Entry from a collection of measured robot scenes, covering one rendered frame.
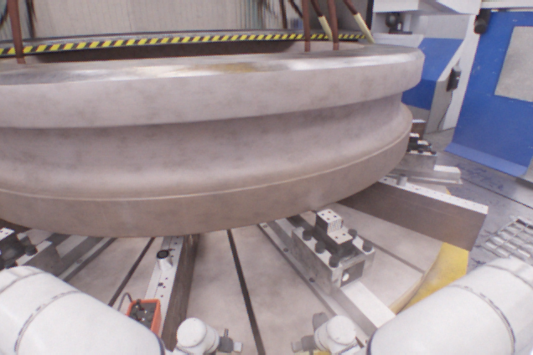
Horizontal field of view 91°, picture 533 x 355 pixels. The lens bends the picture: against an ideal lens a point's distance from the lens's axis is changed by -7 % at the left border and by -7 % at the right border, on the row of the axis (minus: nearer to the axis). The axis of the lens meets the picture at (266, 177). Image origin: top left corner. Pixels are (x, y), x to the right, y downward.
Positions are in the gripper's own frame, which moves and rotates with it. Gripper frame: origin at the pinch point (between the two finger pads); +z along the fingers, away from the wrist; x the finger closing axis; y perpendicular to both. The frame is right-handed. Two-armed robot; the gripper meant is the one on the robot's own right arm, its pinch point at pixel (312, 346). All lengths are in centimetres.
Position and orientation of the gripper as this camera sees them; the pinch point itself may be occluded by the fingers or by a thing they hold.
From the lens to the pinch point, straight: 129.9
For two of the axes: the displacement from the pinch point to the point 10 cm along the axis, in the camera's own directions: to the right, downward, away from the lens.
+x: 9.8, 0.1, 2.0
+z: -1.6, 6.3, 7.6
